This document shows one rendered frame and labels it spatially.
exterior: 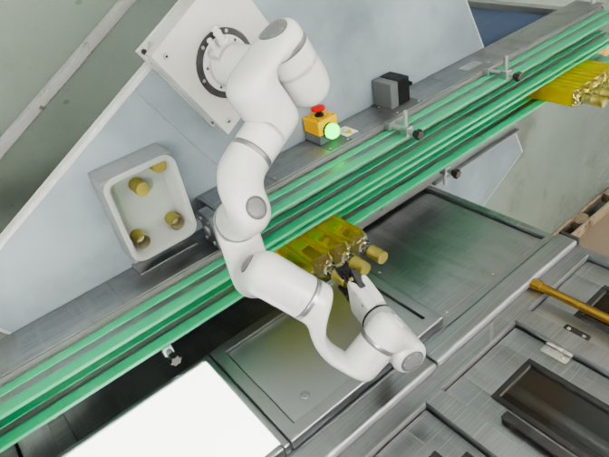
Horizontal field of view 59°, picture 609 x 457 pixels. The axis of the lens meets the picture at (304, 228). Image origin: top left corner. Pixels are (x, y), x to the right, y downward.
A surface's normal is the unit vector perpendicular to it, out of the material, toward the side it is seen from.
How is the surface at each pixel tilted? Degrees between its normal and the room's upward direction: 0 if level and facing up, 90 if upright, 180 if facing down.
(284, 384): 90
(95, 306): 90
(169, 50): 4
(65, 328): 90
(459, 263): 91
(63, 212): 0
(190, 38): 4
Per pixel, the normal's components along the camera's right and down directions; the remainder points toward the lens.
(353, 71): 0.62, 0.37
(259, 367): -0.17, -0.80
